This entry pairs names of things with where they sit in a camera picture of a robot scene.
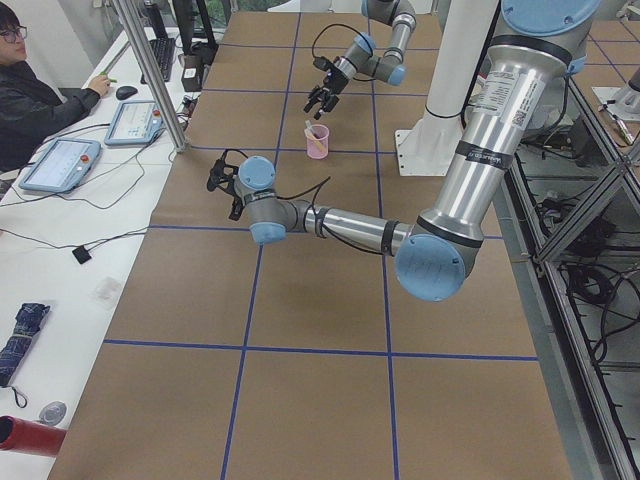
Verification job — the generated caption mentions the round silver cap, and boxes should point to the round silver cap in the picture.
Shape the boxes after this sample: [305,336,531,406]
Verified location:
[38,401,67,426]

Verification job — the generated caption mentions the near teach pendant tablet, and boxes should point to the near teach pendant tablet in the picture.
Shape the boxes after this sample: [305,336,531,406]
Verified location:
[19,138,102,193]

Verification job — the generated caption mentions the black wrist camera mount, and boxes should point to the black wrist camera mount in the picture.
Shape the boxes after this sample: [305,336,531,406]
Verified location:
[206,149,246,197]

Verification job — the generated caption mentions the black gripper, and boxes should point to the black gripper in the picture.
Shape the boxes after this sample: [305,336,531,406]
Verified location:
[228,187,250,221]
[303,68,350,119]

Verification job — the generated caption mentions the orange highlighter pen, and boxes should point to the orange highlighter pen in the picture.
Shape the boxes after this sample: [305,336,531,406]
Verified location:
[310,129,324,141]

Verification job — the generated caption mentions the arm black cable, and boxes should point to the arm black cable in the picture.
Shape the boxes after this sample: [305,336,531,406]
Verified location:
[310,23,376,64]

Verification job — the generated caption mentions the red cylindrical bottle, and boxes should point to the red cylindrical bottle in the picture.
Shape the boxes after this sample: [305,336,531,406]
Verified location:
[1,416,67,457]

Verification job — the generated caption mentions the black computer monitor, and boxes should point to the black computer monitor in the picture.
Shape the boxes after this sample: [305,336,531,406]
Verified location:
[171,0,218,59]

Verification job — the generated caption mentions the pink mesh pen holder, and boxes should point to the pink mesh pen holder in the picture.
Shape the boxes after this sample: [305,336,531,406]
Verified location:
[305,124,330,160]

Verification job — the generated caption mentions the seated person in black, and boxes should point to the seated person in black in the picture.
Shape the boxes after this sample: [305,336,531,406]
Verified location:
[1,4,111,173]

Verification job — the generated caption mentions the black computer mouse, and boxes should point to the black computer mouse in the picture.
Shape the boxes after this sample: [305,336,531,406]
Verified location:
[115,86,138,101]

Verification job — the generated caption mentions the folded blue umbrella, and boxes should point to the folded blue umbrella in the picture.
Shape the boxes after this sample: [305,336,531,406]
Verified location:
[1,302,51,408]

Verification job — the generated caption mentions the teach pendant tablet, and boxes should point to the teach pendant tablet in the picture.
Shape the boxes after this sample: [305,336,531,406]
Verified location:
[19,138,102,193]
[104,100,164,147]

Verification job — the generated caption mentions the aluminium frame post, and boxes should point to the aluminium frame post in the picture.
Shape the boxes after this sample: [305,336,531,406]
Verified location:
[113,0,187,153]

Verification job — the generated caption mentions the black camera cable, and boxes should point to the black camera cable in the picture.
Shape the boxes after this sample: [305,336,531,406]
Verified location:
[219,147,401,256]

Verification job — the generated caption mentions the clear plastic lid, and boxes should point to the clear plastic lid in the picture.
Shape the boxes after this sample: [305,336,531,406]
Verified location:
[90,277,123,310]

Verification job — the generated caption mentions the purple highlighter pen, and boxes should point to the purple highlighter pen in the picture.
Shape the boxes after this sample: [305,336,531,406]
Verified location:
[305,120,320,140]

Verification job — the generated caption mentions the small black labelled box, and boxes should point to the small black labelled box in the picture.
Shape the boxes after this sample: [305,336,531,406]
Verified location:
[181,55,204,92]

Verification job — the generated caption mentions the black keyboard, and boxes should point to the black keyboard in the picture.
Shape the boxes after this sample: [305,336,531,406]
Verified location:
[148,37,176,82]

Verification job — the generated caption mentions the green plastic clamp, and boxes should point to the green plastic clamp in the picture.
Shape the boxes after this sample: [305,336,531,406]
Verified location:
[99,72,118,84]

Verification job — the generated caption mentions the far teach pendant tablet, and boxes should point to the far teach pendant tablet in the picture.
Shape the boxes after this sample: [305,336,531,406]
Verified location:
[104,100,164,147]

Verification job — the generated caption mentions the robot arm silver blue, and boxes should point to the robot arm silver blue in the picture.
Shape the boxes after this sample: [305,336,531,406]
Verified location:
[303,0,417,120]
[229,1,598,301]

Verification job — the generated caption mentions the small black usb box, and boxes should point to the small black usb box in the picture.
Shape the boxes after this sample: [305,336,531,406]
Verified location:
[72,245,92,265]

